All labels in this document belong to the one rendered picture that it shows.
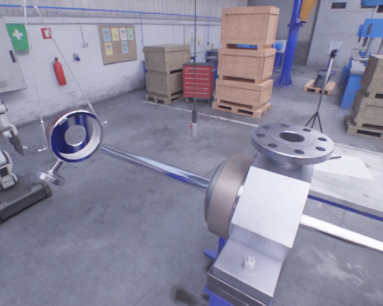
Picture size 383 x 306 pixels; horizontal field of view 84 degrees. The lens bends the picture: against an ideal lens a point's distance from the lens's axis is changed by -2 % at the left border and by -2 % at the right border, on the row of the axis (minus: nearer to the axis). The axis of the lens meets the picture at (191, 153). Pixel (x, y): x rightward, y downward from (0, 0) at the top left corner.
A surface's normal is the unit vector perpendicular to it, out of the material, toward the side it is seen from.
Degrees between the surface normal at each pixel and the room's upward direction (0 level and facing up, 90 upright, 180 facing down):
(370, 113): 90
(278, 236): 45
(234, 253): 0
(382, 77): 90
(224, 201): 59
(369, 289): 0
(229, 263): 0
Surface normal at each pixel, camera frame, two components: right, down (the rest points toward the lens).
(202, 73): -0.23, 0.49
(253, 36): -0.54, 0.42
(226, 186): -0.35, -0.36
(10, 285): 0.00, -0.87
